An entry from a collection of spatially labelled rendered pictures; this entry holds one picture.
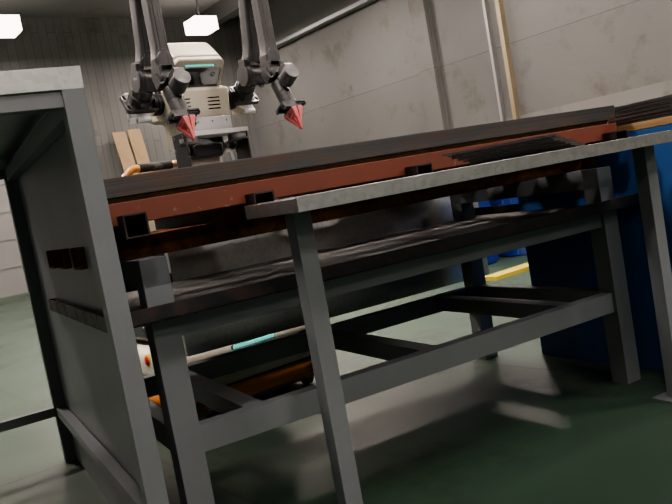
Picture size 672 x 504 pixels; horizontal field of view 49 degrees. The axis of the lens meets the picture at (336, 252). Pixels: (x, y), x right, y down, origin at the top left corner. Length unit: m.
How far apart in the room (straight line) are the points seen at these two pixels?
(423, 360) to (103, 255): 0.91
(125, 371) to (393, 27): 10.70
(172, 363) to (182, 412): 0.11
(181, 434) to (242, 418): 0.15
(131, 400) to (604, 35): 8.59
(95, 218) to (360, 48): 11.18
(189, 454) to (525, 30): 8.98
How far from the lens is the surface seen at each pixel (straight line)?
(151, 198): 1.61
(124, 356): 1.42
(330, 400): 1.55
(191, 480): 1.70
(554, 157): 1.77
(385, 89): 12.02
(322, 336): 1.53
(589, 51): 9.65
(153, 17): 2.58
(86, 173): 1.40
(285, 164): 1.73
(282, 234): 2.57
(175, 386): 1.65
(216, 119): 2.82
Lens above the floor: 0.75
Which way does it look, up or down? 5 degrees down
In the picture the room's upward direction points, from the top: 10 degrees counter-clockwise
